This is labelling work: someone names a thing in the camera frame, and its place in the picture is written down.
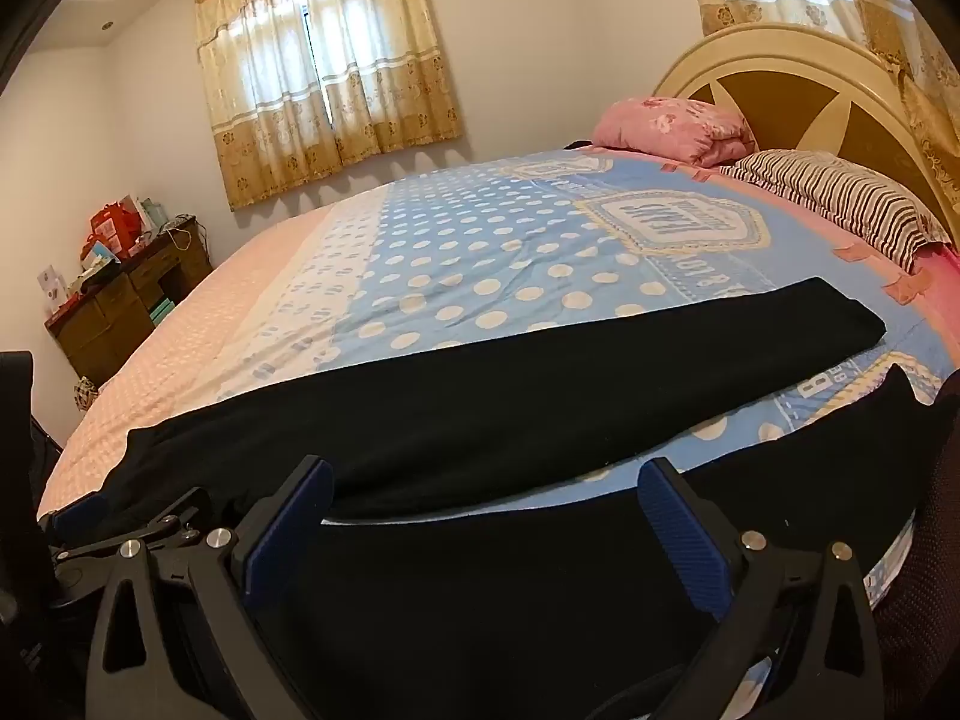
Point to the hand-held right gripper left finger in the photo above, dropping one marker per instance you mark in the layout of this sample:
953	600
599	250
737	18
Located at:
292	532

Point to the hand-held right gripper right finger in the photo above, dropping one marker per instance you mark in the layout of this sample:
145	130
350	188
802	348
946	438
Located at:
682	532

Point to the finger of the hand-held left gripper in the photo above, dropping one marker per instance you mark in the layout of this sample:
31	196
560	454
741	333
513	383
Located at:
82	514

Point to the black pants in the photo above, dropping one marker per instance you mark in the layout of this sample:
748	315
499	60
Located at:
487	405

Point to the patterned bag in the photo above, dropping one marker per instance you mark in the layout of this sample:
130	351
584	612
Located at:
87	394

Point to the brown wooden dresser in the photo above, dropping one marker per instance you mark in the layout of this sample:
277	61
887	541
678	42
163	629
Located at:
127	307

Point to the teal box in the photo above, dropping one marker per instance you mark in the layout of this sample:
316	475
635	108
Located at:
163	310

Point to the dark reddish mesh cloth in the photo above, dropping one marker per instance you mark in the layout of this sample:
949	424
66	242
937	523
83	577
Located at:
926	540

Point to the red bag on dresser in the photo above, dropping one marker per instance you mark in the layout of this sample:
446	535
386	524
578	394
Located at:
112	223

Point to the blue polka dot bedspread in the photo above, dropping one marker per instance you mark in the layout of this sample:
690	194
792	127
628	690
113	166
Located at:
487	255

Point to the striped pillow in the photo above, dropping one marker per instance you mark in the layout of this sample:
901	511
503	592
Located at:
840	191

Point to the pink floral pillow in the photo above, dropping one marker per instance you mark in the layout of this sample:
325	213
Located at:
667	124

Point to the cream and brown headboard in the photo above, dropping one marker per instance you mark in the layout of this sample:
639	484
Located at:
787	94

